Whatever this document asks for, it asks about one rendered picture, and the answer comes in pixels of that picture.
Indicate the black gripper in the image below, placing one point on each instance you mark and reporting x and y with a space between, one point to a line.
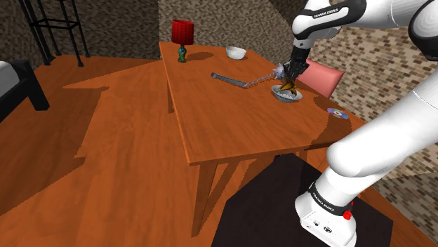
297 61

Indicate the yellow brown banana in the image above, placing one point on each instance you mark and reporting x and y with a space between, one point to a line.
287 87

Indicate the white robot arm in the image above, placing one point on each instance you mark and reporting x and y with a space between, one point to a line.
383 143

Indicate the pink cushion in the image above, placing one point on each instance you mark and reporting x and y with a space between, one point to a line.
321 80

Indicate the white bowl with scalloped inside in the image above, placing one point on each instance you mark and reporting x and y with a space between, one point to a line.
286 97

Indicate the plain white bowl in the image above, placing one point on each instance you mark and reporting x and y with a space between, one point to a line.
235 52

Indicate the shiny compact disc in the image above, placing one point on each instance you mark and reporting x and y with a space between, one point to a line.
337 113

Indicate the brown wooden table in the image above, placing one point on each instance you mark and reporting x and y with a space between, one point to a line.
236 119

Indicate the red shade table lamp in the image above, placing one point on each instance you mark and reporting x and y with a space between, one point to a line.
182 33

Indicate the dark robot stand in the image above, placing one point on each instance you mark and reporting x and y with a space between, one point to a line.
270 212

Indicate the black metal shelf frame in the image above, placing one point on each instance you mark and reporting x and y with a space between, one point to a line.
51 27

